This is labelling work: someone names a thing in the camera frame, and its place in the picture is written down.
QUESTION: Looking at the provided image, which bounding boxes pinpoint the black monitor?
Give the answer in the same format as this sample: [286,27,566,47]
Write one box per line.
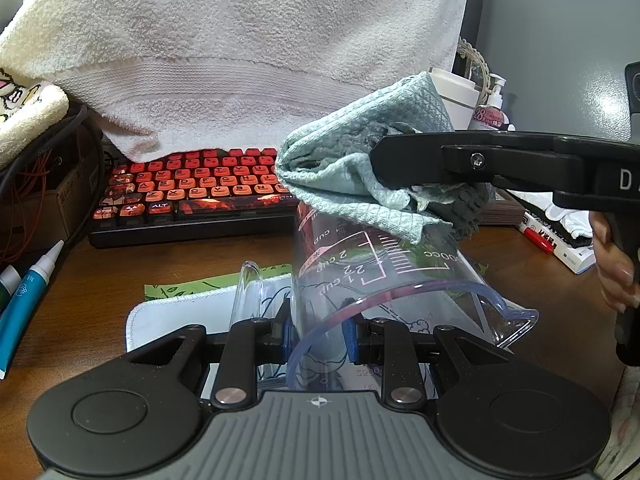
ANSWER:
[452,0,488,76]

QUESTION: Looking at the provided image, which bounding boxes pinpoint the cream cartoon printed towel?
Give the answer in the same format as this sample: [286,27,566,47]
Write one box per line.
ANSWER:
[0,67,70,171]

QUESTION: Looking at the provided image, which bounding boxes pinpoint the brown cardboard box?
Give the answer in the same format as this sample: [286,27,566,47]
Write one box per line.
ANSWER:
[42,155,103,256]

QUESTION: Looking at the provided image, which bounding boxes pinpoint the grey-green cleaning cloth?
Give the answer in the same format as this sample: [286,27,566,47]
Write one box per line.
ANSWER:
[274,71,493,247]

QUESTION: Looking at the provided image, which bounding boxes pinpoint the lace-edged round mirror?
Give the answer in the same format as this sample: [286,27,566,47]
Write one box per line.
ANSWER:
[457,37,493,96]

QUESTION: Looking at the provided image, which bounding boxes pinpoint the clear plastic measuring cup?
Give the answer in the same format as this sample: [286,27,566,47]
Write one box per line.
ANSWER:
[227,200,542,393]

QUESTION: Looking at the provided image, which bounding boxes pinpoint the pale printed cloth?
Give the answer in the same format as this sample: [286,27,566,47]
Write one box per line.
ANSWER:
[597,360,640,480]

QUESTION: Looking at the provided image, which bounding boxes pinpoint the white printed box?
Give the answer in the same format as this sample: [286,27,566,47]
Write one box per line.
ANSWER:
[520,190,601,276]

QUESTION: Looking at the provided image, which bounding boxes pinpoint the white cylindrical container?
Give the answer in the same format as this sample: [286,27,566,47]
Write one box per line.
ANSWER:
[429,66,483,131]

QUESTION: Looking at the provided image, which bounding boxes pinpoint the black keyboard with red keys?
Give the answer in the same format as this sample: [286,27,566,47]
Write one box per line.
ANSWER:
[89,147,301,250]

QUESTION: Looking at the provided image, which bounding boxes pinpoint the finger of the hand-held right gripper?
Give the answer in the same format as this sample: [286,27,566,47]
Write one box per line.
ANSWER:
[369,130,597,195]

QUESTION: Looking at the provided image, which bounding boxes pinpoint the white cartoon printed mat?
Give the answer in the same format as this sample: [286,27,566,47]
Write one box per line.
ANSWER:
[124,272,436,401]

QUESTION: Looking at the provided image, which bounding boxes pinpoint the dark wooden frame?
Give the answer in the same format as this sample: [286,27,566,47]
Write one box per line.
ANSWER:
[477,187,526,226]

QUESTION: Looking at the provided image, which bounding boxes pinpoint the orange cable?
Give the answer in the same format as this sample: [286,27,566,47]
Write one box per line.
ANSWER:
[0,152,56,261]

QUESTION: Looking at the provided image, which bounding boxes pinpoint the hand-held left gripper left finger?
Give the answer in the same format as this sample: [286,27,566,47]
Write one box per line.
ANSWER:
[127,302,294,411]

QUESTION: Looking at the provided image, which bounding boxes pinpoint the blue tube with white nozzle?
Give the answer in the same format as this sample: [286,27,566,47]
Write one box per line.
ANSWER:
[0,240,66,380]

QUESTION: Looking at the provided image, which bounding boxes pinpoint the red marker pen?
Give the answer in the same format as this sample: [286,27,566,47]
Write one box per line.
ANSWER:
[520,212,558,256]

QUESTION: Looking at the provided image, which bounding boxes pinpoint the cardboard box with cables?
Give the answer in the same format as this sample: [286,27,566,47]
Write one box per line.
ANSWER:
[0,102,106,261]

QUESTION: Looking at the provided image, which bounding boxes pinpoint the white pump bottle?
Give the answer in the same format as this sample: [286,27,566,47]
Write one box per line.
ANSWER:
[482,74,516,131]

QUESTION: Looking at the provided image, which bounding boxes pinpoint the large white towel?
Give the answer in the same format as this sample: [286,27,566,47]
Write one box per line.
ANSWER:
[0,0,473,163]

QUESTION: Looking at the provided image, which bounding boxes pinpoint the green leaf printed mat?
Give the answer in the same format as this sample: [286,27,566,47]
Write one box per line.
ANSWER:
[144,250,488,306]

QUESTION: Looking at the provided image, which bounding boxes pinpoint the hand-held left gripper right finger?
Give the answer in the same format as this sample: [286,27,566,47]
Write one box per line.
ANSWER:
[344,311,515,411]

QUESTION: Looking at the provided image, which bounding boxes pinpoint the person's right hand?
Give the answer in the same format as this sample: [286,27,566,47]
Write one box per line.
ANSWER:
[589,209,640,311]

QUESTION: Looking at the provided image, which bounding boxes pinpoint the green and white tube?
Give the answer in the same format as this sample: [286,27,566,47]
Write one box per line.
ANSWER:
[0,264,22,311]

